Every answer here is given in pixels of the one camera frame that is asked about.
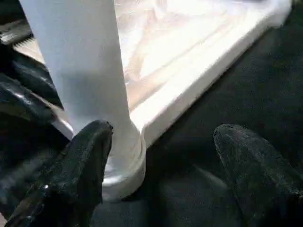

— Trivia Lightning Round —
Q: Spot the white plastic table leg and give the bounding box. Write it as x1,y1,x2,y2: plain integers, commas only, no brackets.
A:
19,0,147,201

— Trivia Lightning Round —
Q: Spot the white plastic children's table top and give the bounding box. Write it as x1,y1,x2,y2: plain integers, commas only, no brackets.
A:
14,0,293,148

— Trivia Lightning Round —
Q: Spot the black plastic work mat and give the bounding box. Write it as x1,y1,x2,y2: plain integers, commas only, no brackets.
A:
0,9,303,227

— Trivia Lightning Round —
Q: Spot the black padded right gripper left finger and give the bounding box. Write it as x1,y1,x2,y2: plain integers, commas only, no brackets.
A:
5,120,114,227

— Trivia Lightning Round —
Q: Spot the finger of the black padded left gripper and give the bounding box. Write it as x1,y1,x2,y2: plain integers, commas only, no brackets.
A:
0,75,56,124
12,51,64,108

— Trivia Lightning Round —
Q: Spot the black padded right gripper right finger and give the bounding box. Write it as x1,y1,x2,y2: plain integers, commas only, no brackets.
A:
213,124,303,227

